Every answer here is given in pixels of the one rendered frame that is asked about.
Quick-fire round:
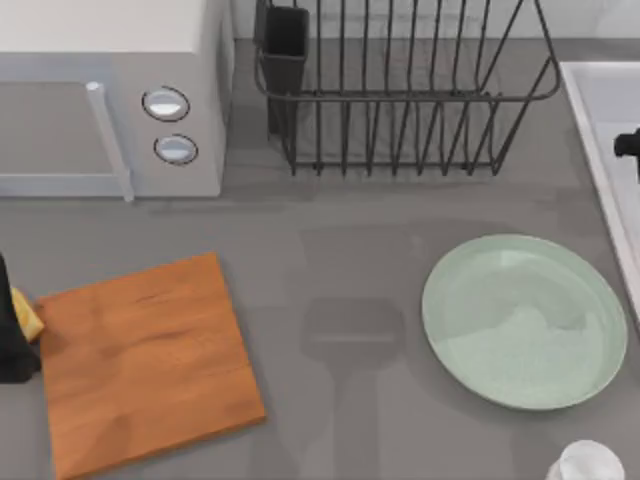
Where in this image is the small microwave knob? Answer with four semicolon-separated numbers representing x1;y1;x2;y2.
153;133;200;166

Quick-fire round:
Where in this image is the black cutlery holder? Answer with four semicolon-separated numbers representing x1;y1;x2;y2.
253;0;311;136

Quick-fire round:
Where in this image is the large microwave knob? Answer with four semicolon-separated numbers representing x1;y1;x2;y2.
141;86;191;122

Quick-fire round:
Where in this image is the wooden cutting board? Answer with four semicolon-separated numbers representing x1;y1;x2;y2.
36;252;267;480

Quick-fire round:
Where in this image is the pale green plate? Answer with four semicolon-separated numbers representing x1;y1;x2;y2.
421;234;629;412

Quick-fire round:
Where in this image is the pale microwave oven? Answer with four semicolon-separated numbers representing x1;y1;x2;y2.
0;0;236;203

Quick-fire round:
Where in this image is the white sink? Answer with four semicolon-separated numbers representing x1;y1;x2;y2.
558;60;640;326

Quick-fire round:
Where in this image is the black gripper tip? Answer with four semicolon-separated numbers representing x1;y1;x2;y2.
0;253;43;385

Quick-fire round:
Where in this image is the dark wire dish rack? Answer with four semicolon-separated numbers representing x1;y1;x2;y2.
253;0;561;177

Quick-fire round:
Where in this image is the microwave door handle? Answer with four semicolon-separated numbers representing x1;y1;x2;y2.
85;81;135;203

